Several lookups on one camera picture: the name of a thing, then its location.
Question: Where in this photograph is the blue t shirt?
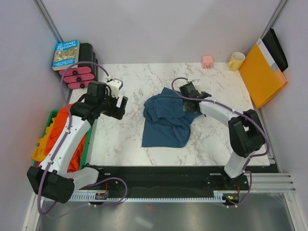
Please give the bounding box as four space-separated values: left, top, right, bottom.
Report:
141 87 201 148

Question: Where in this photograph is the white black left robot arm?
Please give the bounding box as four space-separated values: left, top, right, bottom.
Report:
27 78 128 204

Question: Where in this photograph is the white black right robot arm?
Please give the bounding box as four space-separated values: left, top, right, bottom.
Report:
180 82 269 190

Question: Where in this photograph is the pink cube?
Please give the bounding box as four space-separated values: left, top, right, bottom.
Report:
201 55 214 69

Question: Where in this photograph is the black pink drawer unit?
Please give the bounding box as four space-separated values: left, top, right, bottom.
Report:
64 43 98 89

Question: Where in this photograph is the orange t shirt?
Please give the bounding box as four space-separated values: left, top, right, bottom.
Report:
44 107 87 172

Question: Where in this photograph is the yellow mug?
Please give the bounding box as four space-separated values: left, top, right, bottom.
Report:
228 51 245 71

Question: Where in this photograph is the green plastic crate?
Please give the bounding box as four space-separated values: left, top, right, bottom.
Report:
34 110 92 170

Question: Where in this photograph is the treehouse paperback book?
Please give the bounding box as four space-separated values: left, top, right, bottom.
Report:
52 40 79 71

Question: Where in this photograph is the orange folder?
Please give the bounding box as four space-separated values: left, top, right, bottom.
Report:
239 44 288 108

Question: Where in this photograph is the white grey document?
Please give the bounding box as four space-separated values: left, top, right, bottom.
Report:
257 38 279 72

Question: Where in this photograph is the yellow t shirt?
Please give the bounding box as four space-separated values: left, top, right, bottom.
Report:
31 137 48 162

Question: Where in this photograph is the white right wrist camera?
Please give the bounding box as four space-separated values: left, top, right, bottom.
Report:
191 79 202 91

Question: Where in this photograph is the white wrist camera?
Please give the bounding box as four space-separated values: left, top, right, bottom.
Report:
106 77 123 98
191 79 202 91

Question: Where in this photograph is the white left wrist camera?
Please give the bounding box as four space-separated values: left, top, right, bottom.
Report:
106 77 123 98

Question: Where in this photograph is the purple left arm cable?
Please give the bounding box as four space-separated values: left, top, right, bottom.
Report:
36 62 111 218

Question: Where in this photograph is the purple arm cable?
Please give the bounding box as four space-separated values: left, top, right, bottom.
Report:
171 77 270 174
36 62 111 218

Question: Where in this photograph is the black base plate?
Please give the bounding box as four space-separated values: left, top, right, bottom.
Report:
86 166 249 198

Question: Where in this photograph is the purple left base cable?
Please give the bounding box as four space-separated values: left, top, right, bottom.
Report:
89 177 128 207

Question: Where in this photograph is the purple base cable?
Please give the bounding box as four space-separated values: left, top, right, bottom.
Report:
222 172 253 209
89 177 128 207

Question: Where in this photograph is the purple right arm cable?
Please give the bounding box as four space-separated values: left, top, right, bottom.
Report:
171 77 270 174

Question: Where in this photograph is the white slotted cable duct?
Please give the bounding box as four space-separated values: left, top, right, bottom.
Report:
69 191 240 203

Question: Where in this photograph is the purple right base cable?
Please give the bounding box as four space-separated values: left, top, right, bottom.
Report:
222 172 253 209

